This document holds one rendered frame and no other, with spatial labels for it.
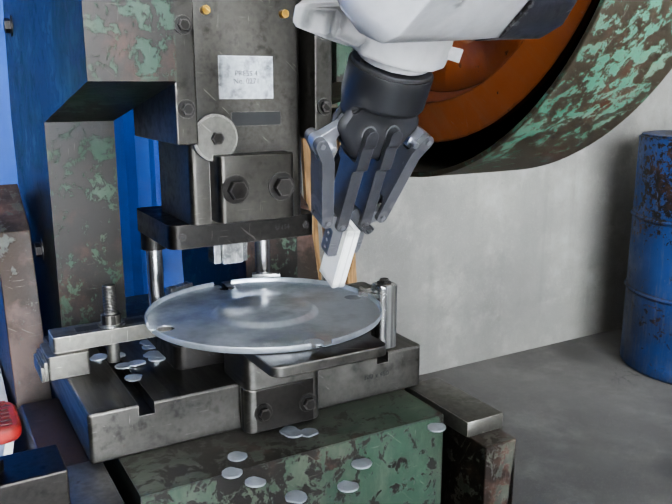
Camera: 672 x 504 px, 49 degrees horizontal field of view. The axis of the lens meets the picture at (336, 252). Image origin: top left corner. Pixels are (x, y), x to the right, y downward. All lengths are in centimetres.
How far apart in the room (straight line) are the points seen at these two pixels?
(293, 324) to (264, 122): 25
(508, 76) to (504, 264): 196
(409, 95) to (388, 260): 198
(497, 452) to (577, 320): 236
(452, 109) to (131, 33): 49
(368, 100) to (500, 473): 55
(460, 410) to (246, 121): 46
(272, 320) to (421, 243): 182
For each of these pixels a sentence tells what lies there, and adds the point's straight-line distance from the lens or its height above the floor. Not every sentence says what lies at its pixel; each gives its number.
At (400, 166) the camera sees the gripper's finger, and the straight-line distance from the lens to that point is 71.
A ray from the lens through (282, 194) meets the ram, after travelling 90.
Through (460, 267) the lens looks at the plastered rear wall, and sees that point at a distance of 279.
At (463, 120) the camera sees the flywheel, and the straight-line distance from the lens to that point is 109.
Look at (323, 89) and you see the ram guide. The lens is 93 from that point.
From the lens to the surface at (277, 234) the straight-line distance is 96.
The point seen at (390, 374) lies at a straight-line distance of 102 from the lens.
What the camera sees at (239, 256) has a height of 83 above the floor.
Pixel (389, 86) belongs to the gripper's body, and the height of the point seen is 106.
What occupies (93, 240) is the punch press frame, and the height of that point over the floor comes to 83.
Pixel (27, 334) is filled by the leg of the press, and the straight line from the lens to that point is 121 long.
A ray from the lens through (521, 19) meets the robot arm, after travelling 53.
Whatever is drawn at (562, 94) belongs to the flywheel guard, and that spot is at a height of 105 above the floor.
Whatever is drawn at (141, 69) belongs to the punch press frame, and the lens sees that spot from 83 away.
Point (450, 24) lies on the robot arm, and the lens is 49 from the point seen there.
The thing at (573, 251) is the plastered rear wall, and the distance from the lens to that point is 319.
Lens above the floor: 106
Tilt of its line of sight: 13 degrees down
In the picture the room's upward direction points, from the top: straight up
